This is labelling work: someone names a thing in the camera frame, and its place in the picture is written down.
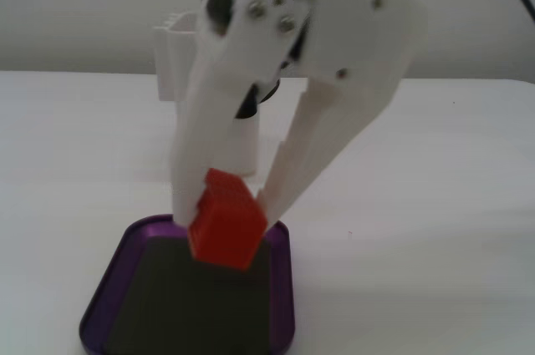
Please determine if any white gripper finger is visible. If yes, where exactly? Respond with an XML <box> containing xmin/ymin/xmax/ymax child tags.
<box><xmin>170</xmin><ymin>0</ymin><xmax>324</xmax><ymax>227</ymax></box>

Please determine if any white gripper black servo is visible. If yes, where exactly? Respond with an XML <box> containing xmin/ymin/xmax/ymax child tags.
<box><xmin>201</xmin><ymin>0</ymin><xmax>428</xmax><ymax>231</ymax></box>

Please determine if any red cube block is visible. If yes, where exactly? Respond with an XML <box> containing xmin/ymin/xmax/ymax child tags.
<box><xmin>187</xmin><ymin>167</ymin><xmax>269</xmax><ymax>273</ymax></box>

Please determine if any white plastic pen holder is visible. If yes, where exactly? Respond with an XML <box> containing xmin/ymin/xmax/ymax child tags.
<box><xmin>152</xmin><ymin>12</ymin><xmax>263</xmax><ymax>176</ymax></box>

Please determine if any purple metal tray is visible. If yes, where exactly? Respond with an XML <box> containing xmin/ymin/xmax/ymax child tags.
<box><xmin>79</xmin><ymin>213</ymin><xmax>297</xmax><ymax>355</ymax></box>

